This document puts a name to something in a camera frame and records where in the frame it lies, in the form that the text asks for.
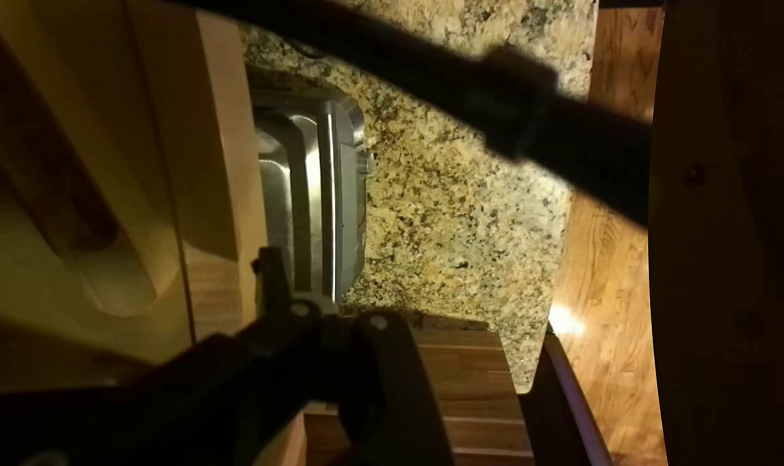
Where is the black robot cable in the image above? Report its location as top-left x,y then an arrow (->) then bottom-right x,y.
172,0 -> 655,229

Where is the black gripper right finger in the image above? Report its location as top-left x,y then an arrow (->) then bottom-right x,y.
527,323 -> 613,466

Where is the striped dark wooden cutting board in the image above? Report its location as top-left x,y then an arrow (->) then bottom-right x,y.
299,323 -> 534,466

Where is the wooden cupboard door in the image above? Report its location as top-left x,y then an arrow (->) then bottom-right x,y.
0,0 -> 269,390
646,0 -> 784,466

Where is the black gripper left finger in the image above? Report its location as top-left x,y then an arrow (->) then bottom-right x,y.
252,246 -> 454,466

